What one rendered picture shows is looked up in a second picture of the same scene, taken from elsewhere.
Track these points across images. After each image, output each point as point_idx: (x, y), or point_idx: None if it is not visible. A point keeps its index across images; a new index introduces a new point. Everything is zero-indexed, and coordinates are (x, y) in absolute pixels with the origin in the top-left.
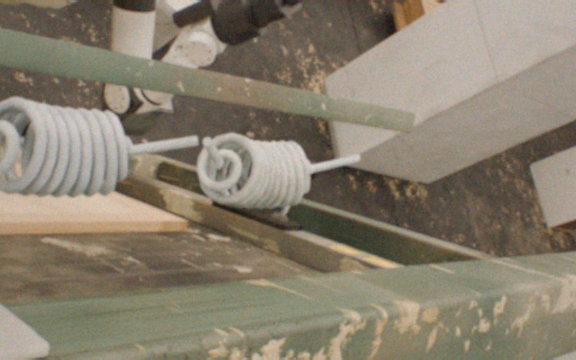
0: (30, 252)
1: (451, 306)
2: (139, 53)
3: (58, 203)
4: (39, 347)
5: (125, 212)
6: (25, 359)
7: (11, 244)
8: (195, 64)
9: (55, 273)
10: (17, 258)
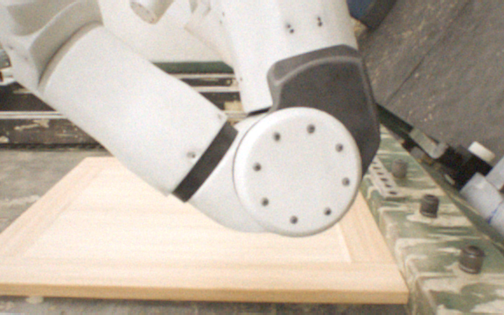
0: (19, 186)
1: None
2: (227, 45)
3: (106, 218)
4: None
5: (38, 248)
6: None
7: (41, 185)
8: None
9: None
10: (15, 180)
